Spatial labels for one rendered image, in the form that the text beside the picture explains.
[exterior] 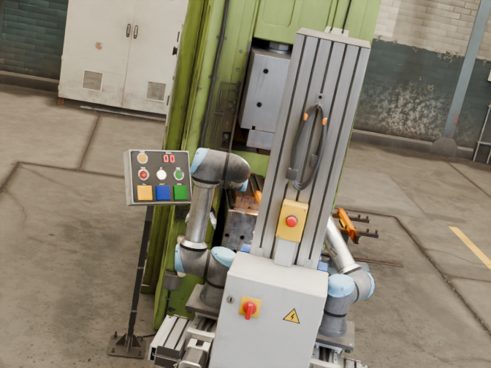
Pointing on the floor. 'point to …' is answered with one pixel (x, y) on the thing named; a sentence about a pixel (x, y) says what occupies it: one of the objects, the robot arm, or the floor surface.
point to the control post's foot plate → (138, 350)
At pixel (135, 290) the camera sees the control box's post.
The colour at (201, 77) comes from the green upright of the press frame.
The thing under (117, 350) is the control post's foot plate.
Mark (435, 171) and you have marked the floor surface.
